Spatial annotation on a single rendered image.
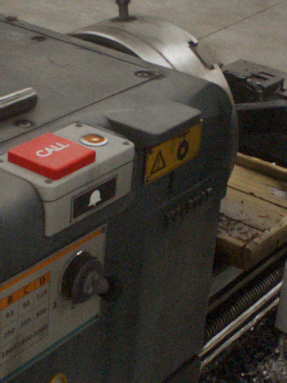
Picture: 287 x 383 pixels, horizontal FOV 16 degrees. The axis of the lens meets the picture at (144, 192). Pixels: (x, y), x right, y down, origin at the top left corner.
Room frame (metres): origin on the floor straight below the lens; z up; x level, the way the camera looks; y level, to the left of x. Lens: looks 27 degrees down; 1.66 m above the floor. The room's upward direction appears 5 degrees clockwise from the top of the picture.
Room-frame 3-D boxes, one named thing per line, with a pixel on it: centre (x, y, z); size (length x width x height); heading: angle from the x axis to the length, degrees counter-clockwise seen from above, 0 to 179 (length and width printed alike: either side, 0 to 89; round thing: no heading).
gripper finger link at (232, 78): (1.49, -0.12, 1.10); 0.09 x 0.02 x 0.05; 56
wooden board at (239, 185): (1.55, -0.10, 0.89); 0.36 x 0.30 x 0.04; 57
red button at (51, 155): (0.84, 0.09, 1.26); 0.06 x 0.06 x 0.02; 57
